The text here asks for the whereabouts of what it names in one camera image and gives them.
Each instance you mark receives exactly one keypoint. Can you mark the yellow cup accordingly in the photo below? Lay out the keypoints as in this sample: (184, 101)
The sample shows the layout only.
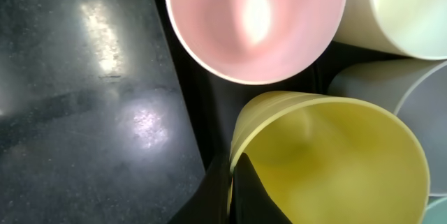
(331, 164)

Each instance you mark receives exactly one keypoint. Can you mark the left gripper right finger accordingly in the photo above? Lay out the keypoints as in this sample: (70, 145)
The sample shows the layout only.
(249, 199)

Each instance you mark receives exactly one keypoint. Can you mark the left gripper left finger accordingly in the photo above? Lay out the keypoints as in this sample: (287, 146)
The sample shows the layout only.
(213, 196)

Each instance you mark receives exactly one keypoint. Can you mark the pink cup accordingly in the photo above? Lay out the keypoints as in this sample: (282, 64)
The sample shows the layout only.
(255, 25)

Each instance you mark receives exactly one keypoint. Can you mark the grey cup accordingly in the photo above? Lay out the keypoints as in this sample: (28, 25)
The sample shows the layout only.
(429, 112)

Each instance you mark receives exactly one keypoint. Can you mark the black tray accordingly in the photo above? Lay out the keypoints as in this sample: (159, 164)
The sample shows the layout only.
(209, 112)

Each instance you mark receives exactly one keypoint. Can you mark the white cup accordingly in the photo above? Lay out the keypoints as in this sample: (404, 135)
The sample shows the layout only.
(401, 7)

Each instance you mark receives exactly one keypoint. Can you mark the green cup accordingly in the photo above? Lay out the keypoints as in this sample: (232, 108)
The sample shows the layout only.
(438, 215)

